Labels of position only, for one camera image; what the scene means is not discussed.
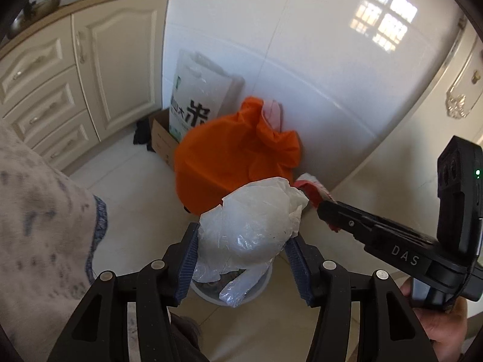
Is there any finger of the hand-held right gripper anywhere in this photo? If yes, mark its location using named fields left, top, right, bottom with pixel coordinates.
left=321, top=213, right=378, bottom=247
left=317, top=200, right=434, bottom=243

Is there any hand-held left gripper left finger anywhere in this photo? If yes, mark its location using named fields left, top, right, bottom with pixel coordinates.
left=47, top=222, right=200, bottom=362

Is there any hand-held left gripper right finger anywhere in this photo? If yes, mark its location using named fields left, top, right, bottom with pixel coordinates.
left=285, top=234, right=440, bottom=362

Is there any white trash bin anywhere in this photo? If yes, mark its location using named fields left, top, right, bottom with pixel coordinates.
left=189, top=260, right=274, bottom=306

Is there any red and white wrapper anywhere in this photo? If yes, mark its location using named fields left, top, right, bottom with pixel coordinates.
left=294, top=173, right=336, bottom=232

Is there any milky white plastic bag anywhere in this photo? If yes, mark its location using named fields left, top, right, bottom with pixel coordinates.
left=192, top=176, right=310, bottom=308

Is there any person's right hand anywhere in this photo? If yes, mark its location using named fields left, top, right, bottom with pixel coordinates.
left=400, top=282, right=469, bottom=347

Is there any cream door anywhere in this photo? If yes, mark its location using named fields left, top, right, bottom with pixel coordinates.
left=332, top=19, right=483, bottom=280

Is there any orange bag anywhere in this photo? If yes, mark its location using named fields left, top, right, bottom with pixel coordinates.
left=174, top=96, right=302, bottom=215

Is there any pink item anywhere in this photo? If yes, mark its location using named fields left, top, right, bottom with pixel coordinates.
left=260, top=100, right=283, bottom=132

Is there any cardboard box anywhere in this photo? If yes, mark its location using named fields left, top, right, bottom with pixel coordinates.
left=149, top=107, right=180, bottom=168

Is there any dark cloth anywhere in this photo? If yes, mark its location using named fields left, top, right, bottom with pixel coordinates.
left=133, top=119, right=155, bottom=153

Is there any grey mottled tablecloth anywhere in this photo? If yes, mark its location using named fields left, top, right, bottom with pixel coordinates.
left=0, top=121, right=108, bottom=362

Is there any white rice bag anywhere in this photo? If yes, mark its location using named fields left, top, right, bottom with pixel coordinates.
left=168, top=49, right=246, bottom=144

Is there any cream kitchen cabinet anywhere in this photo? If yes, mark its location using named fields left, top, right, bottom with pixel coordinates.
left=0, top=0, right=174, bottom=176

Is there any metal pan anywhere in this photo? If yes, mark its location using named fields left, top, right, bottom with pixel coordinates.
left=5, top=0, right=63, bottom=40

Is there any gold door handle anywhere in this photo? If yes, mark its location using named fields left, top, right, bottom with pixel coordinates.
left=445, top=71, right=483, bottom=119

